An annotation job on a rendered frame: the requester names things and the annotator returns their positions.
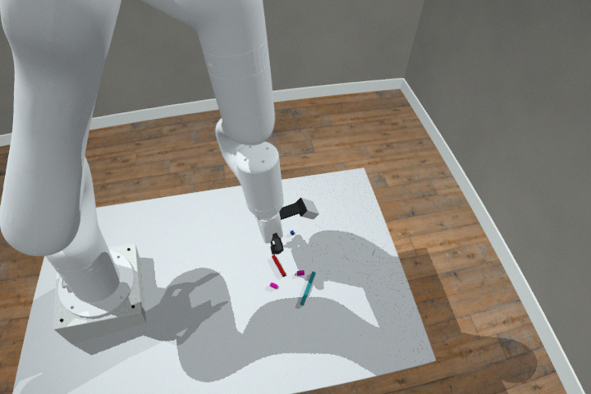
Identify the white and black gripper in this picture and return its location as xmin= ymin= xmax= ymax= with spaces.
xmin=255 ymin=212 xmax=284 ymax=254

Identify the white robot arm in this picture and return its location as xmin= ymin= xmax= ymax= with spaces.
xmin=0 ymin=0 xmax=319 ymax=318

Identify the dark red rectangular bar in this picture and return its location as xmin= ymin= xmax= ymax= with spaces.
xmin=272 ymin=255 xmax=286 ymax=277

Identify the turquoise rod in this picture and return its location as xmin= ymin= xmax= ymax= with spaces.
xmin=300 ymin=272 xmax=316 ymax=305

